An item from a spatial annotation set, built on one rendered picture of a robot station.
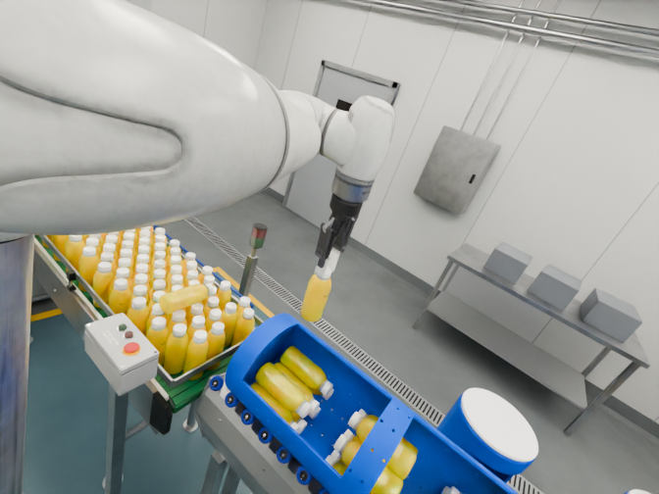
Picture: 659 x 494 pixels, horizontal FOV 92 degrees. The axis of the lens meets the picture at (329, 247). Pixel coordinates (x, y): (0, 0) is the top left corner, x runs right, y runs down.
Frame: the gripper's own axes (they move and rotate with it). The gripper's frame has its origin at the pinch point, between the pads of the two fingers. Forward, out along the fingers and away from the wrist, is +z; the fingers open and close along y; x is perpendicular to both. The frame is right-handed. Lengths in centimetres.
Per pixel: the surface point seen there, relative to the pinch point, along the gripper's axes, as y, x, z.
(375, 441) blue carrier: -15.1, -33.9, 23.0
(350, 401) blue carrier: 2.4, -21.9, 43.1
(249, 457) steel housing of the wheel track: -25, -8, 57
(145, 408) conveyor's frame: -37, 28, 64
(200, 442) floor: -8, 37, 149
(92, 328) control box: -42, 41, 32
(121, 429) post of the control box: -44, 31, 71
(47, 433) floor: -57, 89, 143
